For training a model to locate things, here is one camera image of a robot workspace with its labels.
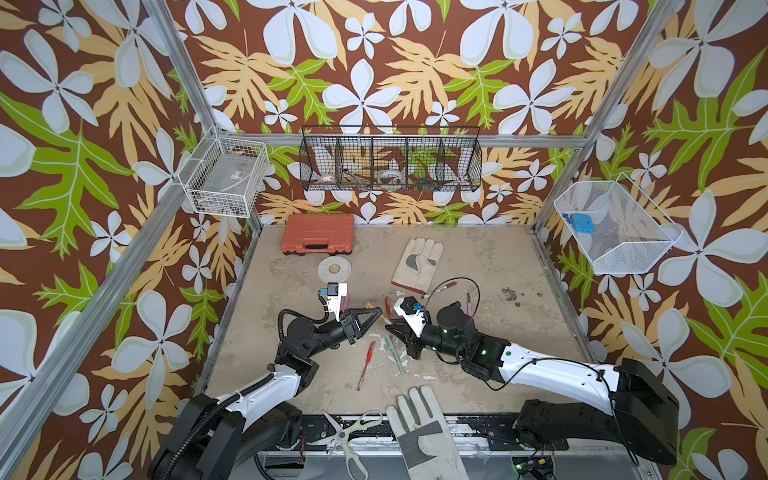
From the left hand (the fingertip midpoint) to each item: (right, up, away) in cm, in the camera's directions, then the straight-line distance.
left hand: (377, 309), depth 71 cm
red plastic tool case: (-20, +21, +41) cm, 50 cm away
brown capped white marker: (+23, +2, +30) cm, 38 cm away
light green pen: (+5, -16, +16) cm, 23 cm away
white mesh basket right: (+67, +20, +10) cm, 71 cm away
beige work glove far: (+14, +11, +37) cm, 40 cm away
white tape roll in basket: (+4, +39, +27) cm, 48 cm away
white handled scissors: (-5, -37, -2) cm, 38 cm away
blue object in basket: (+60, +23, +15) cm, 66 cm away
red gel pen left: (-3, -18, +15) cm, 24 cm away
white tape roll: (-16, +8, +37) cm, 41 cm away
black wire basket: (+5, +46, +27) cm, 53 cm away
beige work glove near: (+12, -32, +2) cm, 34 cm away
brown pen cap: (-2, +1, -1) cm, 2 cm away
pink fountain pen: (+30, -3, +25) cm, 39 cm away
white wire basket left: (-46, +37, +15) cm, 61 cm away
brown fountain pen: (+2, -2, 0) cm, 3 cm away
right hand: (+3, -5, +2) cm, 6 cm away
